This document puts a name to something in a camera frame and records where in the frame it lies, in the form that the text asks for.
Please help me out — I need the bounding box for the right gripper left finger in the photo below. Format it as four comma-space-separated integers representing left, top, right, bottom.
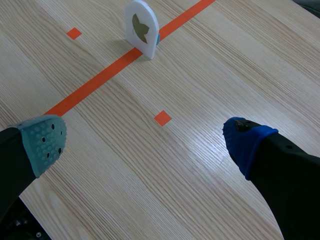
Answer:
0, 114, 68, 223

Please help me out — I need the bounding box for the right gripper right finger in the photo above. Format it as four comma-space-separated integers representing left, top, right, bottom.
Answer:
222, 116, 320, 240

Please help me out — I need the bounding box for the clear card with leaf picture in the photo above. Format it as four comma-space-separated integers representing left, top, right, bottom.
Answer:
131, 13, 150, 45

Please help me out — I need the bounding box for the white arched stand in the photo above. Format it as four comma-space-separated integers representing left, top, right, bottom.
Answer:
124, 0, 160, 61

